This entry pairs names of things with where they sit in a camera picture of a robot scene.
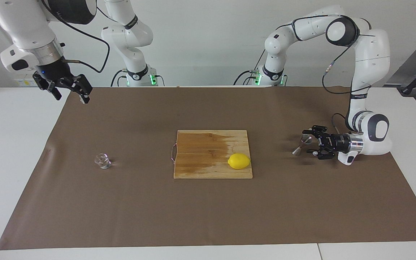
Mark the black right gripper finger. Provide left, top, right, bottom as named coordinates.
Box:
left=33, top=72, right=62, bottom=101
left=65, top=74, right=93, bottom=104

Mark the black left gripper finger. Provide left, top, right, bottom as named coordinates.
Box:
left=302, top=125, right=329, bottom=139
left=306, top=144, right=335, bottom=160

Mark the steel double jigger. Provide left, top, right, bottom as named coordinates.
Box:
left=292, top=134, right=313, bottom=156

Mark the small clear glass cup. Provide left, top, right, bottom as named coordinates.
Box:
left=95, top=153, right=112, bottom=169

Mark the yellow lemon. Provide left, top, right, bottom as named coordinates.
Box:
left=227, top=153, right=251, bottom=170

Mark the wooden cutting board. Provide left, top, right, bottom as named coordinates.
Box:
left=170, top=130, right=253, bottom=179

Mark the brown paper table mat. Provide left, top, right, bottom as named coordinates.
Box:
left=0, top=86, right=416, bottom=250

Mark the white wall socket box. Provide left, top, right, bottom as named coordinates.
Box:
left=14, top=77, right=38, bottom=87

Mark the black right base cable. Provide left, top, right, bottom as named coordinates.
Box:
left=110, top=70, right=128, bottom=87

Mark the black base cable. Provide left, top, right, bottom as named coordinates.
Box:
left=110, top=70, right=128, bottom=87
left=233, top=54, right=266, bottom=86

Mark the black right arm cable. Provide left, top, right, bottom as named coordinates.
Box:
left=40, top=0, right=110, bottom=73

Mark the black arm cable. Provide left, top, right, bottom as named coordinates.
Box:
left=275, top=14, right=376, bottom=132
left=40, top=0, right=110, bottom=73

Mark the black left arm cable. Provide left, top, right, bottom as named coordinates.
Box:
left=275, top=14, right=376, bottom=132

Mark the black left base cable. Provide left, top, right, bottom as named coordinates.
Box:
left=233, top=54, right=266, bottom=86

